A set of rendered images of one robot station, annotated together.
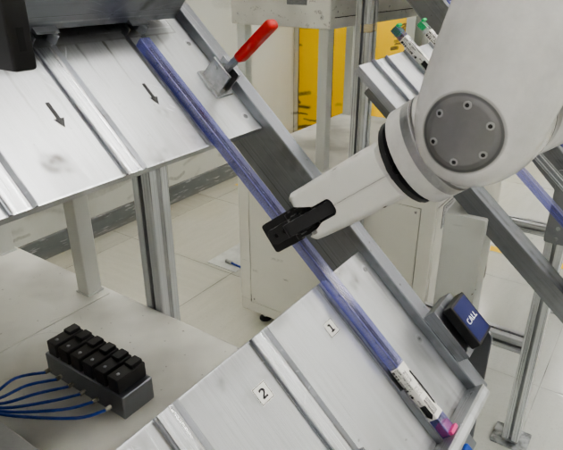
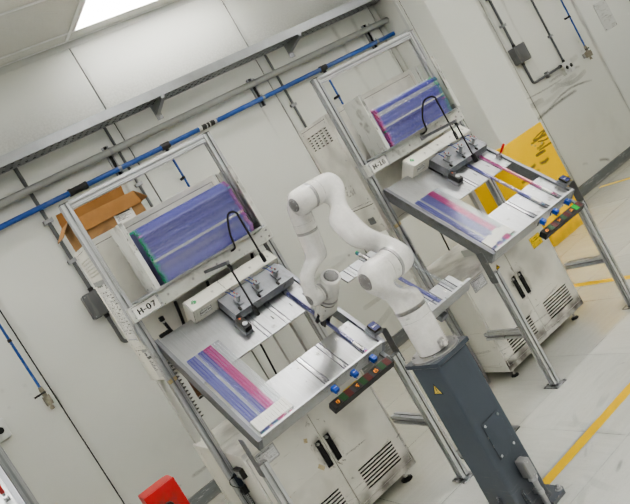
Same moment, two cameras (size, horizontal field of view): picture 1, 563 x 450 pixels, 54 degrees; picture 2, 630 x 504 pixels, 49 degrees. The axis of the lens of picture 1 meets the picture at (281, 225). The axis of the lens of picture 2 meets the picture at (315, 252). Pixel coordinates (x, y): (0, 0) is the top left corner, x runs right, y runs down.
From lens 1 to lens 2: 261 cm
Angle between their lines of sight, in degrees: 31
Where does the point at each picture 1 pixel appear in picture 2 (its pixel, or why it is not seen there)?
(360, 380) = (343, 347)
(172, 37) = (295, 287)
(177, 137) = (297, 311)
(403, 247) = (465, 308)
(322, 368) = (333, 346)
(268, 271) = not seen: hidden behind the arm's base
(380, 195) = (321, 309)
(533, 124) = (313, 296)
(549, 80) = (310, 291)
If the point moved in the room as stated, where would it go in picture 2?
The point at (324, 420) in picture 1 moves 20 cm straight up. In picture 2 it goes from (332, 355) to (308, 314)
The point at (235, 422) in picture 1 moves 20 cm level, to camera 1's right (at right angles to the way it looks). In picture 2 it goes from (311, 358) to (350, 341)
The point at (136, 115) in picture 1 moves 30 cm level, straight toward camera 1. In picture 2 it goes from (288, 310) to (276, 330)
